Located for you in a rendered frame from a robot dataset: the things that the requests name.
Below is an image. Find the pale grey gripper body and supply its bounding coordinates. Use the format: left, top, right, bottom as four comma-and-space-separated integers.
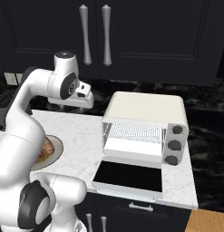
47, 91, 95, 111

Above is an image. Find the black wall cupboard door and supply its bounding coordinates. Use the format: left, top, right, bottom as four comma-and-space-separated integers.
0, 0, 98, 80
96, 0, 224, 88

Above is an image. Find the red and brown kebab skewer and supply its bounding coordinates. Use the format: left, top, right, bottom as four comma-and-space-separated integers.
37, 150, 53, 161

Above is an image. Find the white toaster oven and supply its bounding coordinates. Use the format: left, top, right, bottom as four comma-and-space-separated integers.
101, 91, 190, 169

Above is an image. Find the tan baguette bread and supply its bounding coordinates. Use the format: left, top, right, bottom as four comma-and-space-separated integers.
43, 136, 54, 156

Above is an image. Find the black hob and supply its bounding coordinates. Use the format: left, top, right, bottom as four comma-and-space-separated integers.
0, 86, 34, 131

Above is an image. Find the long silver cupboard handle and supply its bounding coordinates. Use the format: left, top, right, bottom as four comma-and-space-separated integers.
78, 4, 93, 66
101, 4, 113, 67

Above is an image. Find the toaster oven door handle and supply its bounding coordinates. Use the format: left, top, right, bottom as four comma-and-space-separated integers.
96, 187, 159, 204

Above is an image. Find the black base cupboard door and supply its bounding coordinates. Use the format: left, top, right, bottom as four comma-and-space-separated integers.
74, 191, 98, 232

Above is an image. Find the toaster oven glass door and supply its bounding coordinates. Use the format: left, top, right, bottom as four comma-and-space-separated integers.
92, 155, 164, 200

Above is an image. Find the black drawer front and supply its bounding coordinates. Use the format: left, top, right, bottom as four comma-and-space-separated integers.
95, 193, 193, 232

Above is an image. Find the dark grey toaster oven knob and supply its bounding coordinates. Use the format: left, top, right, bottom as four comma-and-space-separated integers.
172, 125, 183, 135
168, 140, 182, 152
165, 155, 180, 166

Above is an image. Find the short silver cupboard handle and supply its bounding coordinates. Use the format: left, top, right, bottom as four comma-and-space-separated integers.
100, 216, 108, 232
85, 213, 94, 232

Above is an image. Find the grey round plate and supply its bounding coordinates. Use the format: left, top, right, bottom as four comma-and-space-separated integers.
31, 134, 64, 172

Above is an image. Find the silver drawer handle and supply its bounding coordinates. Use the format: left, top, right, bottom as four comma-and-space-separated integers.
128, 202, 154, 213

